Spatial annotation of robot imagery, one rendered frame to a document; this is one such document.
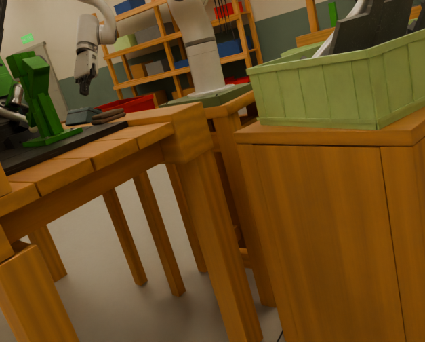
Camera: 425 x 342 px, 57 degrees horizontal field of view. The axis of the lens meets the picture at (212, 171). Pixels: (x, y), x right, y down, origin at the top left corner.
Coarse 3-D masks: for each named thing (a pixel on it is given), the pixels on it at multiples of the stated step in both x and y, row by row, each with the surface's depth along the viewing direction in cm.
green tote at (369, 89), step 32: (416, 32) 85; (288, 64) 97; (320, 64) 89; (352, 64) 82; (384, 64) 81; (416, 64) 87; (256, 96) 114; (288, 96) 102; (320, 96) 93; (352, 96) 85; (384, 96) 83; (416, 96) 88; (352, 128) 88
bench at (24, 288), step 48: (96, 144) 106; (144, 144) 102; (48, 192) 82; (96, 192) 100; (192, 192) 123; (0, 240) 75; (48, 240) 226; (0, 288) 77; (48, 288) 82; (240, 288) 133; (48, 336) 82; (240, 336) 138
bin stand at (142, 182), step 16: (144, 176) 167; (176, 176) 182; (112, 192) 188; (144, 192) 167; (176, 192) 186; (112, 208) 188; (144, 208) 171; (160, 224) 174; (192, 224) 189; (128, 240) 195; (160, 240) 174; (192, 240) 193; (128, 256) 197; (160, 256) 179; (144, 272) 203; (176, 272) 181; (176, 288) 182
